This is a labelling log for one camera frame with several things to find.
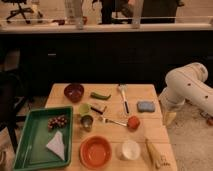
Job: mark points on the orange bowl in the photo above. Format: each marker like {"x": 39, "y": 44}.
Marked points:
{"x": 95, "y": 152}

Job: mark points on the white folded napkin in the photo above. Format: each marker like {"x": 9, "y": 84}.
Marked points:
{"x": 56, "y": 145}

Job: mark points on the light green cup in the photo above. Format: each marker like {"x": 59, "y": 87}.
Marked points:
{"x": 84, "y": 109}

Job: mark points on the green pepper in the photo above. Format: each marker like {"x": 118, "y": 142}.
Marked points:
{"x": 99, "y": 96}

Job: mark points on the silver fork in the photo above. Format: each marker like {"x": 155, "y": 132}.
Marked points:
{"x": 106, "y": 120}

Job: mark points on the dark red bowl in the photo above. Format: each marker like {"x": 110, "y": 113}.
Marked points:
{"x": 74, "y": 92}

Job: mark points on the black office chair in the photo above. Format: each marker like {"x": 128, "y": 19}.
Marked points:
{"x": 22, "y": 11}

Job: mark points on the dark chair at left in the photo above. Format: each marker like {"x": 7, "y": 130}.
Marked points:
{"x": 8, "y": 109}

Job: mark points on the white cup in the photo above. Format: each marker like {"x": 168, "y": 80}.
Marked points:
{"x": 130, "y": 150}

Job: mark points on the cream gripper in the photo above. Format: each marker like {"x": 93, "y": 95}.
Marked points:
{"x": 168, "y": 117}

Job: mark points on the orange tomato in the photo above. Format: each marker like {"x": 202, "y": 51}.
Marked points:
{"x": 133, "y": 122}

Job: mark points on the bunch of dark grapes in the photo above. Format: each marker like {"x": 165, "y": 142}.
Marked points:
{"x": 57, "y": 122}

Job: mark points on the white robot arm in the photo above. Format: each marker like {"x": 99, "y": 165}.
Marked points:
{"x": 186, "y": 83}

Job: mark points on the small metal cup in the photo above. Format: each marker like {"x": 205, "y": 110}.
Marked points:
{"x": 87, "y": 122}

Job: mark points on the green plastic tray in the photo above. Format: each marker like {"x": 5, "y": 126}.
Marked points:
{"x": 32, "y": 153}

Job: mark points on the yellow corn cob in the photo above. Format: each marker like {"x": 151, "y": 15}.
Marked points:
{"x": 154, "y": 154}

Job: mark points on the blue sponge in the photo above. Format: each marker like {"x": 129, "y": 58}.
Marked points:
{"x": 145, "y": 106}

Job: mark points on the white spatula black handle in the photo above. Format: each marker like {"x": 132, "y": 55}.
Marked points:
{"x": 121, "y": 88}

